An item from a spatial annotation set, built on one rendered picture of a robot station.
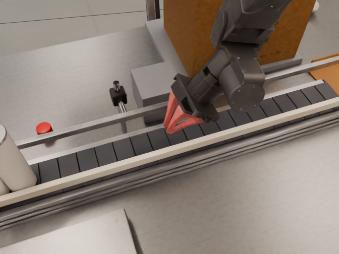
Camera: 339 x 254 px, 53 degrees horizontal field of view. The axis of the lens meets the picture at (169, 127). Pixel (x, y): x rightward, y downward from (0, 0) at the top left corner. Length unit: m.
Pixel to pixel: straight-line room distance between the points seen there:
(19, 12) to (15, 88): 1.89
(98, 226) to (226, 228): 0.24
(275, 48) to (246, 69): 0.41
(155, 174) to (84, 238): 0.19
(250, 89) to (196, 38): 0.29
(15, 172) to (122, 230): 0.21
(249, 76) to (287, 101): 0.33
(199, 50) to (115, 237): 0.45
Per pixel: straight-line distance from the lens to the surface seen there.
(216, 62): 0.59
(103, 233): 0.64
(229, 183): 0.74
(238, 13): 0.52
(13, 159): 0.62
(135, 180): 0.70
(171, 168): 0.70
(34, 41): 2.52
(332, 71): 1.02
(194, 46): 0.80
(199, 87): 0.60
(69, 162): 0.72
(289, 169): 0.79
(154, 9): 1.42
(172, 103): 0.64
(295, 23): 0.91
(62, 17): 2.68
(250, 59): 0.55
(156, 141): 0.72
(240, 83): 0.52
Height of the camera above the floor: 1.47
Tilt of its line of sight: 53 degrees down
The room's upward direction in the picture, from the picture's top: straight up
